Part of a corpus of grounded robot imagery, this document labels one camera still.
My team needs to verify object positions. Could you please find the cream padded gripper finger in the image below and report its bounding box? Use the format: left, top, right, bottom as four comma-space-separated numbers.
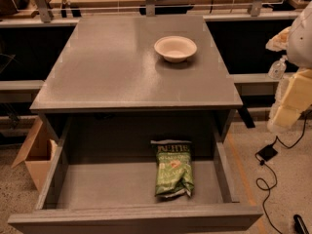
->
272, 105, 301, 129
281, 69, 312, 111

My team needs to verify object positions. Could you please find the green jalapeno chip bag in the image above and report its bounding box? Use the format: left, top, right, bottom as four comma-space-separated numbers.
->
150, 139, 194, 199

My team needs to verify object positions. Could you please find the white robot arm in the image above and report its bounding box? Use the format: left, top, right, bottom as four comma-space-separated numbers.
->
268, 2, 312, 133

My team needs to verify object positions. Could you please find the grey cabinet counter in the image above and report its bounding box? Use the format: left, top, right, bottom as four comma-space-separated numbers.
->
29, 14, 244, 143

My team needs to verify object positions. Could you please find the open grey top drawer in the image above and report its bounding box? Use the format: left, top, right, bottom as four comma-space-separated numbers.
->
9, 116, 261, 234

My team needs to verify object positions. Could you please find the clear sanitizer pump bottle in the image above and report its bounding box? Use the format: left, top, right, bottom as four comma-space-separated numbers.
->
268, 55, 288, 80

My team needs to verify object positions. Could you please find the black power adapter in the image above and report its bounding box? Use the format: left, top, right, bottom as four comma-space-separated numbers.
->
256, 144, 278, 162

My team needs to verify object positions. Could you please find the crumpled cream padding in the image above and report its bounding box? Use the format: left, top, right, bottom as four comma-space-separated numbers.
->
265, 27, 291, 52

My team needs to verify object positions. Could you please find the black object on floor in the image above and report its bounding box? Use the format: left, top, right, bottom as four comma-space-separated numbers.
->
293, 214, 310, 234

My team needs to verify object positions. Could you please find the white paper bowl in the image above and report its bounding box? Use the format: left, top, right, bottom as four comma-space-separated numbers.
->
154, 36, 197, 63

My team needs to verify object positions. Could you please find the cardboard box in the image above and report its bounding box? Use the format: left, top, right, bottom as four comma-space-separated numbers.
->
12, 118, 58, 192

